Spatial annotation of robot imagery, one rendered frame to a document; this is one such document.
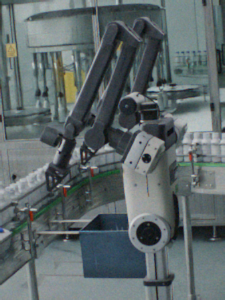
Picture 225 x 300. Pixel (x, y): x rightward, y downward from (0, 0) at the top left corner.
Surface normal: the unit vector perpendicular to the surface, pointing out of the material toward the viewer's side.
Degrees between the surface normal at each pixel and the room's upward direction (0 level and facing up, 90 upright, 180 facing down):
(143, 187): 90
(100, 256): 90
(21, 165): 90
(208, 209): 90
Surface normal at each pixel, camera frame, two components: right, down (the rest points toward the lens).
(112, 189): 0.60, 0.08
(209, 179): -0.55, 0.18
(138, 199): -0.25, 0.36
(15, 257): 0.96, -0.04
